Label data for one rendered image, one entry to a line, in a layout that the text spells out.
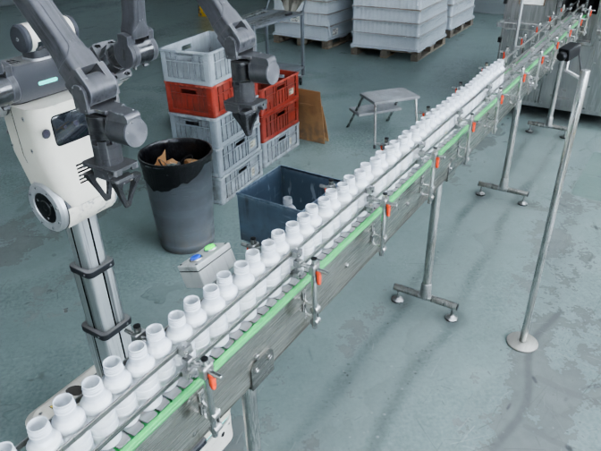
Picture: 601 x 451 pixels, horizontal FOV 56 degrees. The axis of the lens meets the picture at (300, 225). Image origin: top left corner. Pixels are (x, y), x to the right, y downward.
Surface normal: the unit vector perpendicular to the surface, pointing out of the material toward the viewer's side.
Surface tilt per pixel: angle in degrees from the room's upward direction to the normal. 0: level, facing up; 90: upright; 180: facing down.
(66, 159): 90
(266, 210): 90
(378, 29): 89
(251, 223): 90
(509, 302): 0
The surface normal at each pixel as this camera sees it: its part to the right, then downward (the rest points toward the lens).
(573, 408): -0.02, -0.86
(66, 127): 0.84, 0.25
